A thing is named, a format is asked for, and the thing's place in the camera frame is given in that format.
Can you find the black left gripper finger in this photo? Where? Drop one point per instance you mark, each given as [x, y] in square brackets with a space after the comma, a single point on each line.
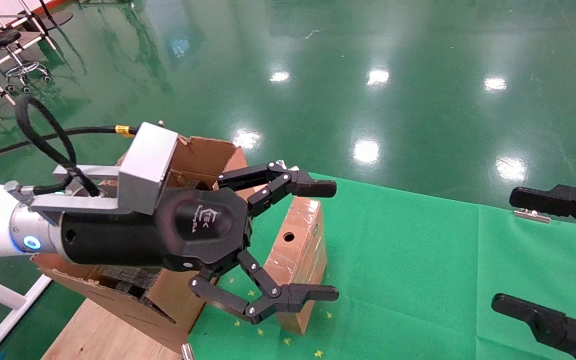
[313, 188]
[308, 293]

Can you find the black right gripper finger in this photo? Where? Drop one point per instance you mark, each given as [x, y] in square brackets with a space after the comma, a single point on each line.
[573, 202]
[558, 327]

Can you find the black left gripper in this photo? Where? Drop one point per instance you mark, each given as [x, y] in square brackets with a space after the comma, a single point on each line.
[138, 240]

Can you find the small taped cardboard box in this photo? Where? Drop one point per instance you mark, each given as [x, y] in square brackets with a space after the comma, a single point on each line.
[300, 260]

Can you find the large open torn cardboard carton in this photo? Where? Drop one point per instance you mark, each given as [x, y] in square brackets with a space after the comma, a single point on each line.
[198, 157]

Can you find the silver metal clip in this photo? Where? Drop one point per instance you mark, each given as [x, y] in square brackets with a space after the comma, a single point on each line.
[532, 215]
[281, 163]
[187, 351]

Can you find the wooden board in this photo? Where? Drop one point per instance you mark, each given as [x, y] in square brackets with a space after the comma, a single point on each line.
[98, 335]

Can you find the green table cloth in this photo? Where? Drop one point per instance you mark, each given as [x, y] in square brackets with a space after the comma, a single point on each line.
[418, 275]

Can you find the dark round stand base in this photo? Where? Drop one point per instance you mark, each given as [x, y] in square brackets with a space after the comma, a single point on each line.
[55, 20]

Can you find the black stool with chrome base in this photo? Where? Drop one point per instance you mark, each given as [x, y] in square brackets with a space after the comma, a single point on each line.
[0, 39]

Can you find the silver camera mounting bracket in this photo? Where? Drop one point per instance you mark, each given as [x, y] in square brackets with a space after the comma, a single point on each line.
[78, 202]

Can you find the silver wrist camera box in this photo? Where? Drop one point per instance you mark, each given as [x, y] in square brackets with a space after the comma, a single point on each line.
[145, 165]

